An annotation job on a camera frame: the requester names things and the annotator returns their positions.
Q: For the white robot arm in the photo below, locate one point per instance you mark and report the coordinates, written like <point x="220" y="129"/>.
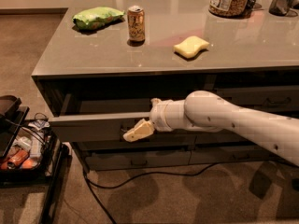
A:
<point x="207" y="112"/>

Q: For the black cart with clutter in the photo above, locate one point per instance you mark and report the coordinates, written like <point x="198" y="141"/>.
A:
<point x="33" y="163"/>

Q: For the dark glass pitcher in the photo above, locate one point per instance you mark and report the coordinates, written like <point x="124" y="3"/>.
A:
<point x="282" y="7"/>

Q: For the grey drawer cabinet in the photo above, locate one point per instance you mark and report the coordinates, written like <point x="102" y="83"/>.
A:
<point x="257" y="50"/>

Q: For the orange soda can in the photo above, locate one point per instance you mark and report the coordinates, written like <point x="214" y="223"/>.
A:
<point x="136" y="23"/>

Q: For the yellow sponge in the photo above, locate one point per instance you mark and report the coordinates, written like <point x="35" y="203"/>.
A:
<point x="190" y="47"/>

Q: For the green chip bag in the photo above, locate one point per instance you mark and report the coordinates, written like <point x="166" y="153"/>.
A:
<point x="97" y="17"/>

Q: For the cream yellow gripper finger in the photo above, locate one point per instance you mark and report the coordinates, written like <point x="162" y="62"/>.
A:
<point x="144" y="128"/>

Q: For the grey drawer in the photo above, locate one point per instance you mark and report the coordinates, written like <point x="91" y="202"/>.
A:
<point x="204" y="155"/>
<point x="157" y="140"/>
<point x="218" y="138"/>
<point x="269" y="99"/>
<point x="133" y="160"/>
<point x="98" y="120"/>

